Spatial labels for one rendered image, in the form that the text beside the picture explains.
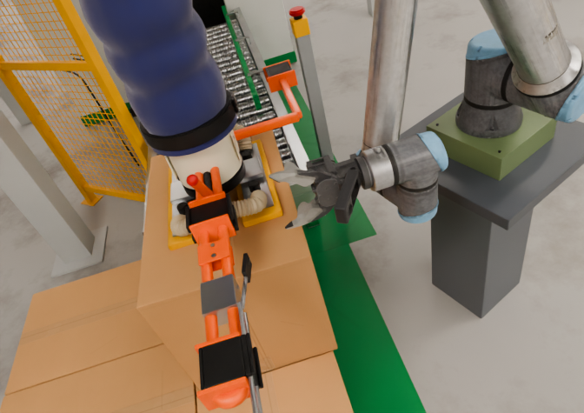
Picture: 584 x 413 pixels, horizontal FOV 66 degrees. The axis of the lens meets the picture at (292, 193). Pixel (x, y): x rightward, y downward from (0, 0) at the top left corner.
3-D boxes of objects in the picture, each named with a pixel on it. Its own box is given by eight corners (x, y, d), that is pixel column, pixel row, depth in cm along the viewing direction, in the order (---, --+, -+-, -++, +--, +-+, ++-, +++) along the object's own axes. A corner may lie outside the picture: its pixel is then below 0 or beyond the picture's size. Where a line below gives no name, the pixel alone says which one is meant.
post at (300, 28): (326, 189, 258) (288, 17, 194) (337, 185, 259) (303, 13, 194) (329, 196, 253) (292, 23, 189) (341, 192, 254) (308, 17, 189)
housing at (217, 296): (206, 297, 83) (197, 283, 80) (241, 287, 83) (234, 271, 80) (209, 329, 77) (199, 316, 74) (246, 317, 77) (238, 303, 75)
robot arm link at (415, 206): (410, 190, 113) (409, 152, 105) (447, 213, 105) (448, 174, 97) (383, 209, 110) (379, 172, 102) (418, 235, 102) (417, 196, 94)
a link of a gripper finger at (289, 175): (264, 163, 92) (304, 173, 96) (269, 180, 88) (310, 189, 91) (270, 151, 91) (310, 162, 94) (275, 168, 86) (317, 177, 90)
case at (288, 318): (195, 240, 169) (150, 156, 144) (295, 209, 170) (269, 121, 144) (199, 390, 123) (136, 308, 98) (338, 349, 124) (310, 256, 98)
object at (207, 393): (204, 360, 73) (194, 344, 69) (248, 346, 73) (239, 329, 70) (208, 411, 66) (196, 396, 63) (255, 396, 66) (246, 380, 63)
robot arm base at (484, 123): (483, 96, 148) (486, 69, 141) (536, 116, 134) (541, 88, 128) (442, 122, 142) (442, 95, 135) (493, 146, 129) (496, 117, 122)
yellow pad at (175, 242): (170, 172, 135) (163, 159, 132) (202, 162, 135) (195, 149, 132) (170, 252, 109) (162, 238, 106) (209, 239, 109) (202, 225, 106)
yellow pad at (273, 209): (230, 153, 135) (225, 139, 132) (262, 143, 135) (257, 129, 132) (244, 228, 109) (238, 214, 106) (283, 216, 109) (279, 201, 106)
